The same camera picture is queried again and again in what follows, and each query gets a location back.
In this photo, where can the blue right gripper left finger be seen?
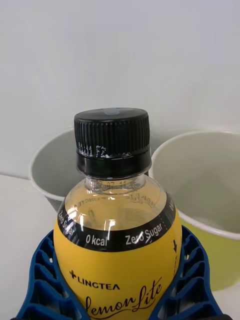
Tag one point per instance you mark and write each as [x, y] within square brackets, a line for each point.
[47, 285]

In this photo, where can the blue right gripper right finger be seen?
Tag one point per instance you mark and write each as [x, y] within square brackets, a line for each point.
[190, 282]

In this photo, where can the grey plastic waste bin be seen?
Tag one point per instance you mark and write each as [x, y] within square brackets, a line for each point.
[53, 172]

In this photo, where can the yellow label plastic bottle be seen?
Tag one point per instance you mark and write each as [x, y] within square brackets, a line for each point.
[117, 215]

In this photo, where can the yellow-green plastic waste bin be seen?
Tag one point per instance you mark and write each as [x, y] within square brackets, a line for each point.
[207, 200]

